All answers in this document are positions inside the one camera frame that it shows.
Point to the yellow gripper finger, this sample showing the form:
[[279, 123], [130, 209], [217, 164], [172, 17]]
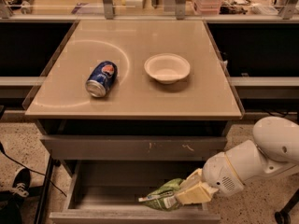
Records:
[[198, 193], [193, 179]]

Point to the green jalapeno chip bag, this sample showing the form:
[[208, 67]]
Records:
[[164, 198]]

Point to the black and white shoe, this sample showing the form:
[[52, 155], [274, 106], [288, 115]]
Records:
[[21, 185]]

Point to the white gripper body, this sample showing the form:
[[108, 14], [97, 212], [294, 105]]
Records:
[[219, 172]]

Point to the black metal stand leg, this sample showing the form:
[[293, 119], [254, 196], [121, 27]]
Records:
[[44, 193]]

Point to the black office chair base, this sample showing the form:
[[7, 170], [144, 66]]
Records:
[[282, 216]]

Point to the white paper bowl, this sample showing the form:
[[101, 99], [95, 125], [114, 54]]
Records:
[[167, 68]]

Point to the grey drawer cabinet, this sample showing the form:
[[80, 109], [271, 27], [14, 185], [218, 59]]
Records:
[[202, 104]]

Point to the closed top drawer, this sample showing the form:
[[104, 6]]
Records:
[[132, 148]]

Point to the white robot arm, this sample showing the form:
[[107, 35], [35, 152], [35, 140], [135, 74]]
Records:
[[273, 151]]

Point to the open middle drawer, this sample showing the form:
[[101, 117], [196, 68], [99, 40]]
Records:
[[107, 192]]

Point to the blue pepsi can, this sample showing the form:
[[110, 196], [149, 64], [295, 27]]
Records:
[[101, 79]]

